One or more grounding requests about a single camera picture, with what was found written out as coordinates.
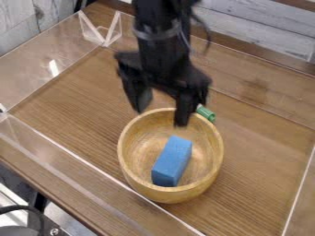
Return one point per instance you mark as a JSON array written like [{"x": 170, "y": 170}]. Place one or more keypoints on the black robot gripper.
[{"x": 161, "y": 66}]

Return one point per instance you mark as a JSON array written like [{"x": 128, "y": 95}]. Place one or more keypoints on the blue rectangular block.
[{"x": 173, "y": 161}]

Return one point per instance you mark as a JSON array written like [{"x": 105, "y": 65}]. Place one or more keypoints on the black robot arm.
[{"x": 158, "y": 12}]

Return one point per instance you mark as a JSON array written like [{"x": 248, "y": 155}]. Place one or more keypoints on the brown wooden bowl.
[{"x": 141, "y": 144}]

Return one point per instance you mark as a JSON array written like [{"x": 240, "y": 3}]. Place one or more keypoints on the green white marker pen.
[{"x": 206, "y": 113}]

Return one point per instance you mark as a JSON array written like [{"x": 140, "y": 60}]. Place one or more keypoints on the clear acrylic corner bracket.
[{"x": 100, "y": 34}]

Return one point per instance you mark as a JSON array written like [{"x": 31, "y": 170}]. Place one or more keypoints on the black metal table frame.
[{"x": 38, "y": 221}]

